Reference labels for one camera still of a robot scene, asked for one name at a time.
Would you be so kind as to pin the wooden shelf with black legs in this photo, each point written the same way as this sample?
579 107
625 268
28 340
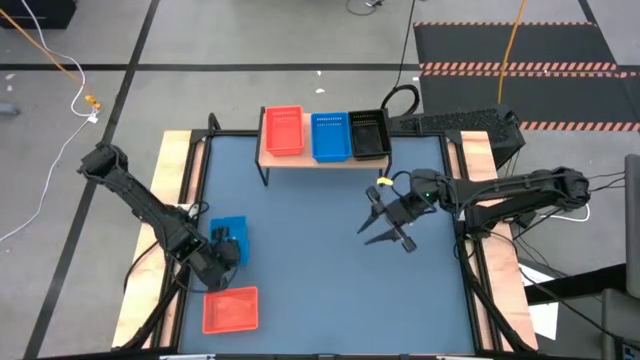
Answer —
285 161

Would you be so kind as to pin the grey floor object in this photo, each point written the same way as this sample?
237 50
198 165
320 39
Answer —
9 109

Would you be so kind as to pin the wooden table side plank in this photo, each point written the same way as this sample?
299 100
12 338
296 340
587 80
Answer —
170 150
507 290

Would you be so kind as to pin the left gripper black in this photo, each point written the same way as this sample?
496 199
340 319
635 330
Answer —
220 265

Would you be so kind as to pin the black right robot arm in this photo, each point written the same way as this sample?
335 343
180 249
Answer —
515 190

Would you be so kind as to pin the grey case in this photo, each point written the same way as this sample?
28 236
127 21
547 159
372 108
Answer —
620 325

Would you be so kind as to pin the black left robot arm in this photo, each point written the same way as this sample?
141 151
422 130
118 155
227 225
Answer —
145 205

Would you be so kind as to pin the black plastic basket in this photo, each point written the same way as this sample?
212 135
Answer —
370 140

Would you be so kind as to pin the grey upright panel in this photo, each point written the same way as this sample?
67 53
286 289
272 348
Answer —
633 220

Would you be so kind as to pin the black metal table frame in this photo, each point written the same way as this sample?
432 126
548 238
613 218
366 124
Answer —
230 133

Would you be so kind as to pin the black box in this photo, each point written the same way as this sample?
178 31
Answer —
35 12

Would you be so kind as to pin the black hazard-striped floor mat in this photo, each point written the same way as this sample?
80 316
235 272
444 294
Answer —
460 45
460 95

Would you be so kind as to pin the black beam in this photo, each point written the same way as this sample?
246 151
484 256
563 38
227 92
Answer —
575 285

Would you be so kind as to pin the blue plastic basket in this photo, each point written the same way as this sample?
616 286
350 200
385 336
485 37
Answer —
331 140
241 235

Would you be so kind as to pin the orange-red plastic basket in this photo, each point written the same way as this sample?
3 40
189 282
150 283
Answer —
230 310
284 132

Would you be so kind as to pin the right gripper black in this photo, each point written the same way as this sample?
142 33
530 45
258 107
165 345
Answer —
402 212

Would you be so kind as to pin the white paper sheet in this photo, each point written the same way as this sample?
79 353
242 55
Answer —
545 320

